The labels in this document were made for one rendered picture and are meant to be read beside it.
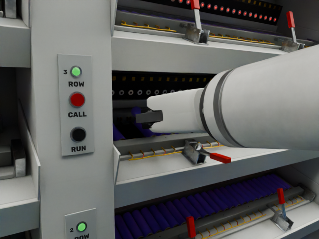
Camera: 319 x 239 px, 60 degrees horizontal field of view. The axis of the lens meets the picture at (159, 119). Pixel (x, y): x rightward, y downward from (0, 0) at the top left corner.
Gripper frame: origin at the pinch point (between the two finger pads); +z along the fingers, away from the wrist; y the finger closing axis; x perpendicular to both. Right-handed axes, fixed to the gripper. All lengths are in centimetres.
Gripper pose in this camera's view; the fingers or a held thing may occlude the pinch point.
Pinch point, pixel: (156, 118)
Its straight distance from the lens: 43.8
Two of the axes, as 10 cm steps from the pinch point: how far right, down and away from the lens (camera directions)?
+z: -5.3, 0.6, 8.5
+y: -8.5, 0.6, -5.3
